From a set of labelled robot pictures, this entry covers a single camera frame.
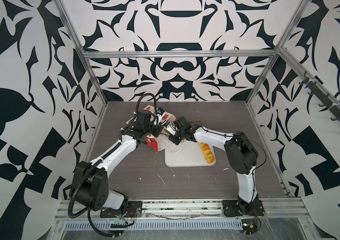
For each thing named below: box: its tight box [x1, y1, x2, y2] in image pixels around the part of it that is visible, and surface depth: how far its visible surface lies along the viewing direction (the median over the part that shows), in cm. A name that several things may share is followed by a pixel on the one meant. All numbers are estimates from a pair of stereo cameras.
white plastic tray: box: [164, 140, 217, 167], surface depth 92 cm
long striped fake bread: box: [198, 142, 215, 164], surface depth 91 cm
